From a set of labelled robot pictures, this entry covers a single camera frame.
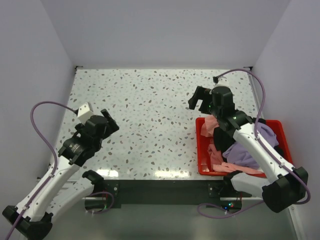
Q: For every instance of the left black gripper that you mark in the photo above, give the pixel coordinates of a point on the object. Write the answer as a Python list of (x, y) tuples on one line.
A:
[(111, 127)]

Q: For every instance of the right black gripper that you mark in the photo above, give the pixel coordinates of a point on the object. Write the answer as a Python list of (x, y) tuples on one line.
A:
[(201, 93)]

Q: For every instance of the purple t shirt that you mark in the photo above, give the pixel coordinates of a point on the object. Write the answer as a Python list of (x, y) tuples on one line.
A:
[(239, 156)]

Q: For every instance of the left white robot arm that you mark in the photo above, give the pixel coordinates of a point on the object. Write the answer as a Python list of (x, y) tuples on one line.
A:
[(33, 217)]

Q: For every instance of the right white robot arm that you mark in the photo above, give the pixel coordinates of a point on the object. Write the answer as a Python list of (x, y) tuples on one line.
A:
[(285, 185)]

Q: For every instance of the pink t shirt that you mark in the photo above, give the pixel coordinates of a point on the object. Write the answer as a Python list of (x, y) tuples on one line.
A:
[(208, 127)]

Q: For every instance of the black t shirt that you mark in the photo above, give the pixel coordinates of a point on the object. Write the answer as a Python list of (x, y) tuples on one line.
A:
[(221, 140)]

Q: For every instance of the red plastic bin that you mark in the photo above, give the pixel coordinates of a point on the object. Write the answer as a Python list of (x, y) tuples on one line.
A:
[(203, 159)]

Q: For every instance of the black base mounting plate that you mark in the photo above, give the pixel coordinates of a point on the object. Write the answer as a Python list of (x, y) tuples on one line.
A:
[(163, 192)]

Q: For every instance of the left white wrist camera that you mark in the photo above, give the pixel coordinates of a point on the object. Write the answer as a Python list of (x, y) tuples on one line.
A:
[(85, 112)]

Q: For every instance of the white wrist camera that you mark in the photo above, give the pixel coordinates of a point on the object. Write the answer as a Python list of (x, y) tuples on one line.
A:
[(85, 112), (221, 82)]

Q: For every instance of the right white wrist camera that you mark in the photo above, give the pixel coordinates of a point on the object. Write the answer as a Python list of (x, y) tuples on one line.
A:
[(221, 82)]

